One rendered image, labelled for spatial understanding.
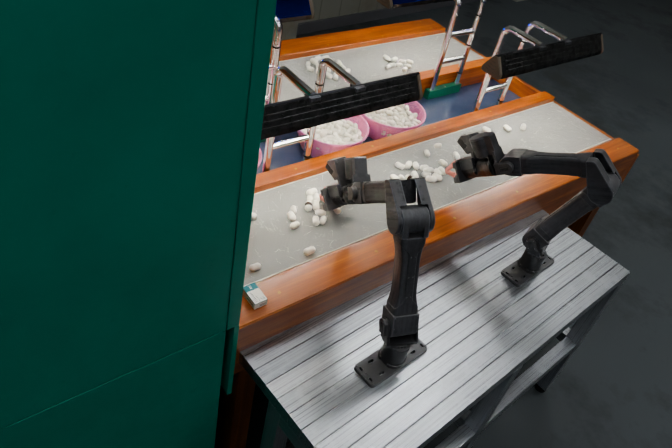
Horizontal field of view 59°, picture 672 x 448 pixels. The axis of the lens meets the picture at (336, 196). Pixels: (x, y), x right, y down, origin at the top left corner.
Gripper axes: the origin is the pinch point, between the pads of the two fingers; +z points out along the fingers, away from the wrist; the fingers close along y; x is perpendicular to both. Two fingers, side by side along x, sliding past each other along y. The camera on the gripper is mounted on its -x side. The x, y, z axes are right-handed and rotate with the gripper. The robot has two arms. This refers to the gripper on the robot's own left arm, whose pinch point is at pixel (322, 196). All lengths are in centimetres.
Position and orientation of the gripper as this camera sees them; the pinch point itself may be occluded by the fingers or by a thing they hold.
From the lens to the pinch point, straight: 177.9
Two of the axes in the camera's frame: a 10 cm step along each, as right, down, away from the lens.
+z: -5.6, 0.5, 8.2
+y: -7.8, 2.8, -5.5
